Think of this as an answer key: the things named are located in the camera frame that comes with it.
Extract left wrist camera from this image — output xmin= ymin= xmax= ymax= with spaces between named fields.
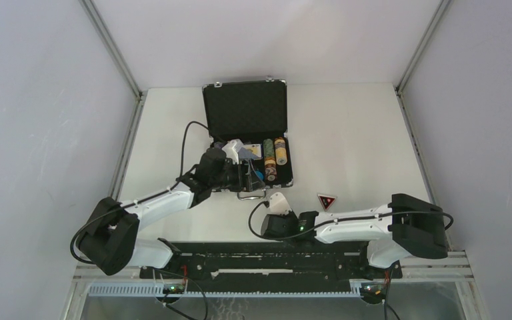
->
xmin=221 ymin=139 xmax=243 ymax=165

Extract yellow chip stack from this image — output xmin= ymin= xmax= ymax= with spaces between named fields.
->
xmin=274 ymin=137 xmax=288 ymax=165

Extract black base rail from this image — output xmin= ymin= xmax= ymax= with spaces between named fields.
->
xmin=139 ymin=241 xmax=403 ymax=293

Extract left circuit board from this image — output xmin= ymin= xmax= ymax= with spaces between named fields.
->
xmin=162 ymin=284 xmax=185 ymax=295

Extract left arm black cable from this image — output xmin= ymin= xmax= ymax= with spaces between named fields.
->
xmin=69 ymin=121 xmax=226 ymax=266

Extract black aluminium poker case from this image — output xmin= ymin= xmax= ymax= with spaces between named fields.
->
xmin=201 ymin=79 xmax=294 ymax=201

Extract red triangular card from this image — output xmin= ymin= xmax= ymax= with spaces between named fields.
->
xmin=317 ymin=194 xmax=337 ymax=211

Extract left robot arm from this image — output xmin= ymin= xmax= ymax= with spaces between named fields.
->
xmin=70 ymin=143 xmax=255 ymax=278

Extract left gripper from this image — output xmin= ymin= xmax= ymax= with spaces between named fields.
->
xmin=209 ymin=159 xmax=264 ymax=193

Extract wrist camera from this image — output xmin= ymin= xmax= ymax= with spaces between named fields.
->
xmin=221 ymin=139 xmax=243 ymax=165
xmin=269 ymin=192 xmax=292 ymax=215

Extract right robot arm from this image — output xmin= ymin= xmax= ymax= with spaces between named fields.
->
xmin=248 ymin=192 xmax=454 ymax=277

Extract playing card deck box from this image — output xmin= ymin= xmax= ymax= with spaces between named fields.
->
xmin=239 ymin=144 xmax=263 ymax=160

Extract aluminium frame post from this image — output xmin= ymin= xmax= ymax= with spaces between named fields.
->
xmin=395 ymin=1 xmax=489 ymax=319
xmin=60 ymin=0 xmax=145 ymax=319

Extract right aluminium frame post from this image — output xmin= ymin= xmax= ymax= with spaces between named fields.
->
xmin=395 ymin=1 xmax=489 ymax=319

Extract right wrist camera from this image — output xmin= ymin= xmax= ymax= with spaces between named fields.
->
xmin=269 ymin=192 xmax=292 ymax=215

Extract grey cable duct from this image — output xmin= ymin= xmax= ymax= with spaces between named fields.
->
xmin=88 ymin=282 xmax=365 ymax=299

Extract right circuit board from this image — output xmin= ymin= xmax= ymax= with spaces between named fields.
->
xmin=360 ymin=283 xmax=386 ymax=296

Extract circuit board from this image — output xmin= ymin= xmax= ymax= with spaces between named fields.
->
xmin=162 ymin=284 xmax=185 ymax=295
xmin=360 ymin=283 xmax=386 ymax=296

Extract left aluminium frame post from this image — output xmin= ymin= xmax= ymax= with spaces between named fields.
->
xmin=60 ymin=0 xmax=145 ymax=319

